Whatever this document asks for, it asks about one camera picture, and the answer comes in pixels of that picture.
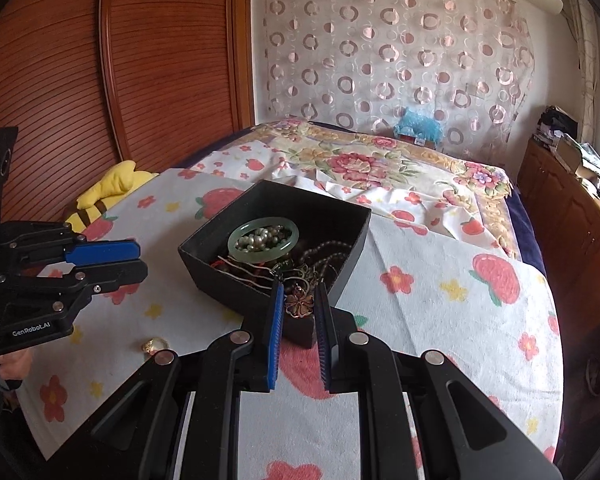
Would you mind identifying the person's left hand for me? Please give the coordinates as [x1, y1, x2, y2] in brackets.
[0, 349, 35, 383]

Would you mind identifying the brown wooden bead bracelet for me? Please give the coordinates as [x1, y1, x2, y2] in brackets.
[300, 241, 353, 281]

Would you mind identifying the patterned window curtain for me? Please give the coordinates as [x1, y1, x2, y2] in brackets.
[562, 0, 600, 141]

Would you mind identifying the sheer circle pattern curtain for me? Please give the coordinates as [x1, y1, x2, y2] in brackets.
[252, 0, 536, 166]

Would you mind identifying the pale green jade bangle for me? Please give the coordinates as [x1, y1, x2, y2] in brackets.
[227, 216, 300, 261]

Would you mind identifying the red string bead bracelet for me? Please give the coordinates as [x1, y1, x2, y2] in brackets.
[211, 256, 271, 288]

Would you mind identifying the blue fluffy object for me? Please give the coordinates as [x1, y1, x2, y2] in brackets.
[394, 106, 443, 148]

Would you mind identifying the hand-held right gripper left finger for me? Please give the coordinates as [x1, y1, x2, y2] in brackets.
[45, 280, 286, 480]

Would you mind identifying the white pearl necklace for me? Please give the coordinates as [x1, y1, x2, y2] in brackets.
[236, 227, 287, 253]

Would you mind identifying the yellow plush toy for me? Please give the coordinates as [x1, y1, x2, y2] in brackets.
[62, 160, 160, 233]

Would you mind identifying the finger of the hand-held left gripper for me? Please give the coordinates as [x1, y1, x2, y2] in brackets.
[14, 240, 142, 279]
[0, 259, 149, 323]

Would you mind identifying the black cardboard box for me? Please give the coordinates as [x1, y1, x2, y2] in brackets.
[178, 180, 372, 350]

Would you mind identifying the dark cloth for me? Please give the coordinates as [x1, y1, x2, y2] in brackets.
[0, 390, 51, 480]

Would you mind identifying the dark blue bed sheet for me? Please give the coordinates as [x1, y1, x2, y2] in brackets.
[505, 185, 548, 281]

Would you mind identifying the copper flower pendant necklace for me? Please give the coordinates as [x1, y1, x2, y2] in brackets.
[275, 260, 326, 318]

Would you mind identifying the floral blanket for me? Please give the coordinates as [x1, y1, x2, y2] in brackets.
[250, 116, 515, 261]

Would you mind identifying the white flower print cloth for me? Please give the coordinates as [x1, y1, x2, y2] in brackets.
[17, 167, 566, 480]

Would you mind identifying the pile of assorted clutter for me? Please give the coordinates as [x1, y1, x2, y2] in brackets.
[535, 105, 600, 211]

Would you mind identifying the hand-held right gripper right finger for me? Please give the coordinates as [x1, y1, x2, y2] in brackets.
[314, 282, 563, 480]

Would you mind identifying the wooden cabinet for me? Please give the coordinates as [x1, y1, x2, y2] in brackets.
[516, 137, 600, 361]

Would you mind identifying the wooden slatted wardrobe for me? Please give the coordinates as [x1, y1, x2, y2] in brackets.
[0, 0, 256, 226]

